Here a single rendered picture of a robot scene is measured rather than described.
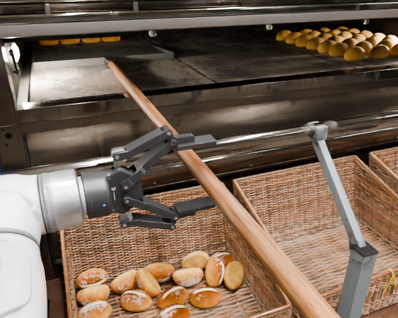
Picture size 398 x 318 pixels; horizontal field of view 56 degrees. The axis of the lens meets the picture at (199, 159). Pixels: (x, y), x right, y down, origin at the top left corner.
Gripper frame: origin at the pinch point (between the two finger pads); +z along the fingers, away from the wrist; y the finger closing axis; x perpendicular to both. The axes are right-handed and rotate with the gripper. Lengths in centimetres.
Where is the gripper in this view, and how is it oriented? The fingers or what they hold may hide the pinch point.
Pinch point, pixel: (204, 173)
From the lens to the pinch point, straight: 64.9
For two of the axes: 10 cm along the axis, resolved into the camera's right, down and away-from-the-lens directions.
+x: 3.6, 4.2, -8.3
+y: 0.0, 8.9, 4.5
